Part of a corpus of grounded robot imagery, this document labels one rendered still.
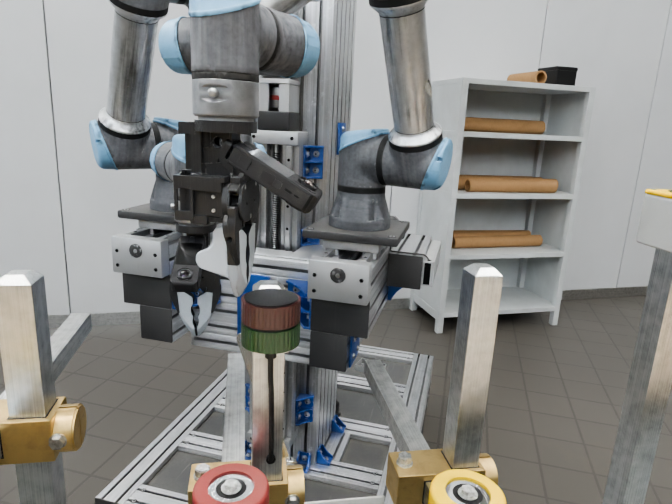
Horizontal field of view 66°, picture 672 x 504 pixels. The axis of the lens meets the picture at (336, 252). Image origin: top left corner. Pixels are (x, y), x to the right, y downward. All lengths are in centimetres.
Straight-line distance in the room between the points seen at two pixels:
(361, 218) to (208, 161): 62
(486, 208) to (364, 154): 266
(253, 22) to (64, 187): 275
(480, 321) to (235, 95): 38
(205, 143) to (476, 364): 41
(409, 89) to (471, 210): 272
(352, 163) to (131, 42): 52
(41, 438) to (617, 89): 413
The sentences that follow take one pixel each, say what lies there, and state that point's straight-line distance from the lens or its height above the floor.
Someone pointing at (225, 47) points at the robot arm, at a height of 135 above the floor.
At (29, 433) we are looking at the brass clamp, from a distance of 65.
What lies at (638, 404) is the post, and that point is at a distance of 82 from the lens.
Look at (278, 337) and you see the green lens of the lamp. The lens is 51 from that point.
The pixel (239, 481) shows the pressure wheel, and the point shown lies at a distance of 62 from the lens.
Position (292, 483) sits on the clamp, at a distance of 67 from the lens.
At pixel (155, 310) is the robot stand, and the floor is 81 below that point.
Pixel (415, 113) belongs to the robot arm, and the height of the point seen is 131.
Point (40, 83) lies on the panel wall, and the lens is 328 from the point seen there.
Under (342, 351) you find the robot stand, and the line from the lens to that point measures 119.
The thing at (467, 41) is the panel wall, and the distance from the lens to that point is 366.
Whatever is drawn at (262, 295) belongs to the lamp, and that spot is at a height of 111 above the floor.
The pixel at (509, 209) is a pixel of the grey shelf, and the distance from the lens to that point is 389.
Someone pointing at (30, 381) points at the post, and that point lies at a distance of 63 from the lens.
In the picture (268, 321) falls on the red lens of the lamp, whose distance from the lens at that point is 50.
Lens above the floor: 129
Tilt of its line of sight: 14 degrees down
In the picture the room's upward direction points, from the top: 3 degrees clockwise
